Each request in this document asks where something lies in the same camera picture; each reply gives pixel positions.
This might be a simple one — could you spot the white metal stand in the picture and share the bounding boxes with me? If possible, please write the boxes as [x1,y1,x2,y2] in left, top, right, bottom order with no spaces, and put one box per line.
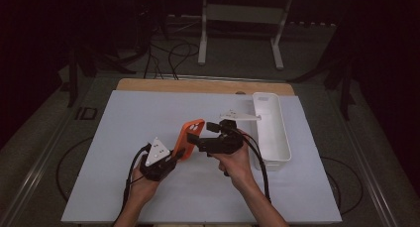
[197,0,295,71]

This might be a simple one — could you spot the person's right hand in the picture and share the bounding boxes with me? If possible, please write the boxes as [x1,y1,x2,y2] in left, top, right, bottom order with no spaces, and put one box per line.
[211,141,258,192]

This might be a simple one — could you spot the white table mat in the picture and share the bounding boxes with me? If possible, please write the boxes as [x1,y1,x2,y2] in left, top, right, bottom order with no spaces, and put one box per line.
[60,89,344,225]

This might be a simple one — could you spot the orange phone case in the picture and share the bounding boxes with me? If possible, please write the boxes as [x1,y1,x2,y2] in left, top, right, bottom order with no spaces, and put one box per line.
[171,118,206,163]

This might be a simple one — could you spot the person's left hand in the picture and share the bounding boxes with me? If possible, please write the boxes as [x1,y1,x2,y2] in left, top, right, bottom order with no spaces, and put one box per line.
[128,167,160,205]

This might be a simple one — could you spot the dark tripod stand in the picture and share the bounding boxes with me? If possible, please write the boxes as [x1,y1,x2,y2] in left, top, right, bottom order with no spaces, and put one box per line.
[65,8,137,108]
[286,8,358,122]

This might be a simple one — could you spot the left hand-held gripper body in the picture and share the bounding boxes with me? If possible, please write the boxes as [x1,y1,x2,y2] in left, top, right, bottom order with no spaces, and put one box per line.
[139,136,178,182]

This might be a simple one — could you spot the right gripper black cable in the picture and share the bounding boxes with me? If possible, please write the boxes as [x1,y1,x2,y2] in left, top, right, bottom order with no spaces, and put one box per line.
[238,129,272,203]

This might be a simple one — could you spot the black floor cable loops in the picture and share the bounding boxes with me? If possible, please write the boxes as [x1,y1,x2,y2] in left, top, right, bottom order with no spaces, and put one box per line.
[144,41,200,81]

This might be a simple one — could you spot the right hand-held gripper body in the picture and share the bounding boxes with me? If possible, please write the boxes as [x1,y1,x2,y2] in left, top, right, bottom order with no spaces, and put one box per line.
[197,109,263,158]

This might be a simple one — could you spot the black floor cable arc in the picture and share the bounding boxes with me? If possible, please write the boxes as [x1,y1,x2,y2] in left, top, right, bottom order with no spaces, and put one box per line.
[54,136,95,202]
[320,156,365,217]

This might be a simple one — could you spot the white plastic bin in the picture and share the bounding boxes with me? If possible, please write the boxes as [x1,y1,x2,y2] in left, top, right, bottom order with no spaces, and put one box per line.
[251,91,293,172]

